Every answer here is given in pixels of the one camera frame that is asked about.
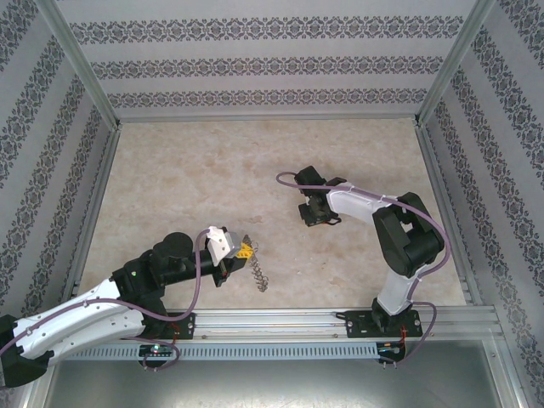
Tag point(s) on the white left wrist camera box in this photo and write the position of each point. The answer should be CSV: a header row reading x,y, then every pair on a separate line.
x,y
221,244

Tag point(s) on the grey metal shelf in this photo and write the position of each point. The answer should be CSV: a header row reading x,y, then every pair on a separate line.
x,y
272,384

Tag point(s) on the aluminium frame post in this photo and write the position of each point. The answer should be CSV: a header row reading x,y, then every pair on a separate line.
x,y
512,370
87,64
457,64

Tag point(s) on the black controller board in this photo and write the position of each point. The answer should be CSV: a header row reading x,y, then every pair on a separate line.
x,y
390,347
157,350

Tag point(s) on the aluminium mounting rail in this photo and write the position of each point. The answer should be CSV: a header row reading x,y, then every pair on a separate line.
x,y
272,323

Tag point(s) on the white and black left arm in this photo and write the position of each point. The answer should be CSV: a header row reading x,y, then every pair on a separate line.
x,y
64,327

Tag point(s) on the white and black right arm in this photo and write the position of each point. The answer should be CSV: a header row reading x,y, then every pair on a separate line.
x,y
361,204

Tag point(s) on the aluminium frame side rail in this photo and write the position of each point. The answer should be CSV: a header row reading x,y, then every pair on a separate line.
x,y
455,212
95,204

